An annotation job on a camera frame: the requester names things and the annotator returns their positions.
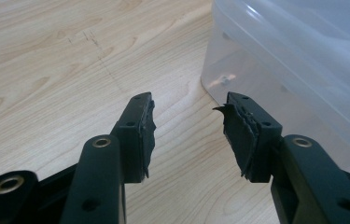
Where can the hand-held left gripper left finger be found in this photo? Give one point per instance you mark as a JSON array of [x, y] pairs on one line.
[[133, 137]]

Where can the clear plastic storage box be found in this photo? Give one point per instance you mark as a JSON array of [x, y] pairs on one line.
[[287, 46]]

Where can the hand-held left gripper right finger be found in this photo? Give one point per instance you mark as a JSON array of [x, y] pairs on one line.
[[256, 146]]

